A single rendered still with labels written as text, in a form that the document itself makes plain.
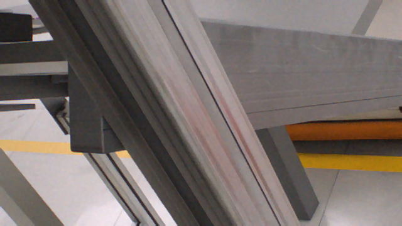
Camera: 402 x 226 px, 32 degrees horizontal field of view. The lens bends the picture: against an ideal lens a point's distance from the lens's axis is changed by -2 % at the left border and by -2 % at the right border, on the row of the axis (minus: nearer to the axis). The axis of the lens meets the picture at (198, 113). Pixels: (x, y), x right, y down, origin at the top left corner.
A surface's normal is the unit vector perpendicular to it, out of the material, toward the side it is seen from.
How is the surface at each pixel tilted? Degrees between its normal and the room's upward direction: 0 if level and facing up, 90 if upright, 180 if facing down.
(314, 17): 0
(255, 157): 90
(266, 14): 0
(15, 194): 90
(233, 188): 90
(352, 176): 0
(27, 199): 90
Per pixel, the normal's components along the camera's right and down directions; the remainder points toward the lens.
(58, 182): -0.39, -0.70
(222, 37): 0.84, 0.01
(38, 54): -0.55, 0.06
